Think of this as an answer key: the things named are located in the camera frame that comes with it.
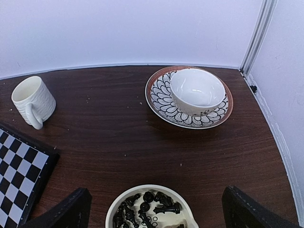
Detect cream bowl of black pieces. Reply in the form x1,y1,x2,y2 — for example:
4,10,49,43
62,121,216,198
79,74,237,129
105,184,198,228

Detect floral patterned saucer plate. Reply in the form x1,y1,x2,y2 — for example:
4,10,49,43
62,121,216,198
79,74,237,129
145,66,234,130

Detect white ribbed ceramic mug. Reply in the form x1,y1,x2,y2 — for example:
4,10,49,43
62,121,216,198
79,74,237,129
11,76,56,130

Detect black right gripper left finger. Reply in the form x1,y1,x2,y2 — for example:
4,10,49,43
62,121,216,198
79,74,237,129
21,188,92,228

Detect aluminium frame post right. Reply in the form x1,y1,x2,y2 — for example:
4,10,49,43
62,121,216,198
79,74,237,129
239,0,277,77

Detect black and white chessboard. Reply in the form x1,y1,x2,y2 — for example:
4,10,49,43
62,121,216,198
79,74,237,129
0,124,59,228

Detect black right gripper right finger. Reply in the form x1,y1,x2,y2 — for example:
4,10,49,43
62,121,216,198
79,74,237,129
222,186,299,228

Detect white ceramic cup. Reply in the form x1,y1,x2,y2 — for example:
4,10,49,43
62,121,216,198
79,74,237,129
170,68,226,117

